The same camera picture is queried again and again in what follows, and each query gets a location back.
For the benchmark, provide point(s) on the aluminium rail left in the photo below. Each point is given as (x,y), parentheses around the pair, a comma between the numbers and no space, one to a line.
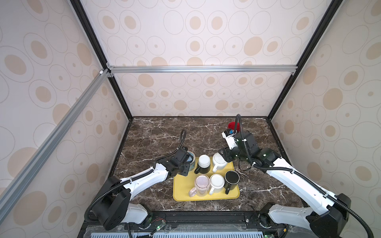
(32,168)

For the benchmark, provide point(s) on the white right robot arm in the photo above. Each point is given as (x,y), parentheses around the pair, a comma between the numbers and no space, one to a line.
(326,213)

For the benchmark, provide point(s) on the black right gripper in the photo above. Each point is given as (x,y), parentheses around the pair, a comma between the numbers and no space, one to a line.
(225,154)

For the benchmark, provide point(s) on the white mug front row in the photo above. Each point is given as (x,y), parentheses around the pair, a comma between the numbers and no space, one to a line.
(217,182)

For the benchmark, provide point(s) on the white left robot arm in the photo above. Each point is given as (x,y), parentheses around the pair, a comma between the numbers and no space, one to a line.
(111,205)

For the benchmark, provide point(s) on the black left corner post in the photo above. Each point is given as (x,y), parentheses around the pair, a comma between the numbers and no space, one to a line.
(88,29)

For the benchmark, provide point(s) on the pink iridescent mug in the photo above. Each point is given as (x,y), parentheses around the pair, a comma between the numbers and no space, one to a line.
(201,186)

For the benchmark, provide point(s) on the yellow plastic tray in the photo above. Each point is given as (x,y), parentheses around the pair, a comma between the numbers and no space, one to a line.
(182,185)

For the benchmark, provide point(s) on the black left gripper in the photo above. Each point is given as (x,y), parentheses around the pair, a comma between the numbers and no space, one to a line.
(187,167)

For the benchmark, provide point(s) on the black corner frame post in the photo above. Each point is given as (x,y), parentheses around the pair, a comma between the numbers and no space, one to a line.
(322,26)

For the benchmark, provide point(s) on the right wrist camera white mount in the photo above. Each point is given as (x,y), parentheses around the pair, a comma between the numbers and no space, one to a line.
(228,135)

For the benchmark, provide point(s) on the blue mug yellow inside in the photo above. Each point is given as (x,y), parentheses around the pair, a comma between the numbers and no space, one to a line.
(191,161)

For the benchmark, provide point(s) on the aluminium rail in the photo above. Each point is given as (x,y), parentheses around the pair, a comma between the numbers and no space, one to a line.
(32,168)
(200,69)

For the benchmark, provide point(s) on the aluminium rail back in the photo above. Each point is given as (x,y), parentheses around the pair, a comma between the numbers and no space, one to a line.
(200,69)

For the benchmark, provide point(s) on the white mug upside down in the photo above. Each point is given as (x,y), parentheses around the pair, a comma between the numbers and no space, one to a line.
(219,162)

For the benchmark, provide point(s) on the black mug white base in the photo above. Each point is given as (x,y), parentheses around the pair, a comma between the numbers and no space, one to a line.
(203,165)

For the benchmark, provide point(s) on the black base frame rail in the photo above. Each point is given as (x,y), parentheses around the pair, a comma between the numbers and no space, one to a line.
(199,224)

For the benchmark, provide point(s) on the black mug front row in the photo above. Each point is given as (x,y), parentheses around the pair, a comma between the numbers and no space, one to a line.
(232,178)

